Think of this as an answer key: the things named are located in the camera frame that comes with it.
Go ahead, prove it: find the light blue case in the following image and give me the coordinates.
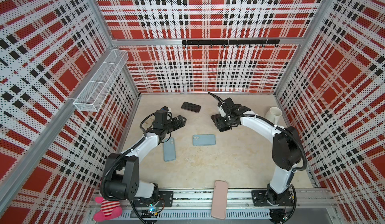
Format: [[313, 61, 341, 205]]
[[163, 138, 176, 162], [192, 134, 216, 146]]

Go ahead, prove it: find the black phone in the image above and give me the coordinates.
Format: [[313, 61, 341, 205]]
[[211, 114, 223, 126], [181, 102, 202, 113]]

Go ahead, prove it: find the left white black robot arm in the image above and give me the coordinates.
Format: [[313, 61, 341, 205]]
[[99, 107, 187, 204]]

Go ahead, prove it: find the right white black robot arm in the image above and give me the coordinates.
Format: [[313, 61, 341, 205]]
[[209, 92, 307, 206]]

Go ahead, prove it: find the pink phone case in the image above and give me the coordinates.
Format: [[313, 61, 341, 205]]
[[211, 180, 228, 220]]

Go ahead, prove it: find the white ceramic mug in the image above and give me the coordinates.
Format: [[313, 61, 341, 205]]
[[265, 107, 282, 125]]

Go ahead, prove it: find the pink plush toy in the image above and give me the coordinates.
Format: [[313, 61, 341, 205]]
[[93, 197, 123, 222]]

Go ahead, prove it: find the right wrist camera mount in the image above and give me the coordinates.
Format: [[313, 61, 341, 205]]
[[218, 106, 227, 117]]

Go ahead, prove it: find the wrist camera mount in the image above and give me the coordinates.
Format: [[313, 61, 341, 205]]
[[218, 106, 227, 117], [162, 106, 171, 112]]

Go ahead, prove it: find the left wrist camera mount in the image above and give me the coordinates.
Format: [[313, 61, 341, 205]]
[[162, 106, 171, 112]]

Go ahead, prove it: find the black hook rail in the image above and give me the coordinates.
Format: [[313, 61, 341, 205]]
[[181, 39, 280, 46]]

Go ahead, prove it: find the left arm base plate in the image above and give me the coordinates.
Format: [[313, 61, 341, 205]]
[[132, 191, 174, 208]]

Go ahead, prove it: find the white wire mesh basket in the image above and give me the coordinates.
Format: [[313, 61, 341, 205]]
[[74, 49, 128, 112]]

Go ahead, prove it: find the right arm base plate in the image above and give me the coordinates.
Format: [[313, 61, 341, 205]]
[[251, 190, 294, 208]]

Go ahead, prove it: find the aluminium front rail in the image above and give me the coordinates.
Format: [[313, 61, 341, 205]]
[[134, 188, 342, 224]]

